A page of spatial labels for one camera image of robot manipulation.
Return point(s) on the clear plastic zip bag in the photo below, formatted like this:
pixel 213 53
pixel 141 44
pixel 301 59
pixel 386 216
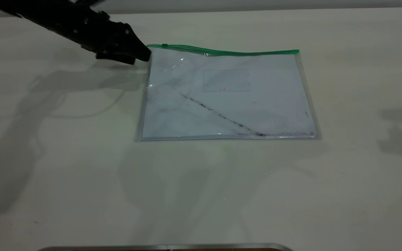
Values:
pixel 270 115

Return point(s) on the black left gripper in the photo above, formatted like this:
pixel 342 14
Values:
pixel 96 31

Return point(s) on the metal rim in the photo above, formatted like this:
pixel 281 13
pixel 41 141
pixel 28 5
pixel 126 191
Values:
pixel 166 247

